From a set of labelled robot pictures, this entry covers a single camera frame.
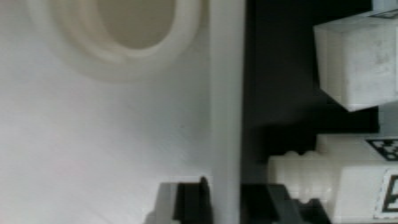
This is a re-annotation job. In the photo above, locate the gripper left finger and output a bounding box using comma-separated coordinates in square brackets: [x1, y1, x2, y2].
[155, 176, 213, 224]

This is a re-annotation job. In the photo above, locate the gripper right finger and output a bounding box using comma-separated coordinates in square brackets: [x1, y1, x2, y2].
[240, 184, 332, 224]

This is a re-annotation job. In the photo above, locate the white leg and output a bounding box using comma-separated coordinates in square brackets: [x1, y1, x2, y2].
[267, 134, 398, 224]
[313, 8, 398, 112]

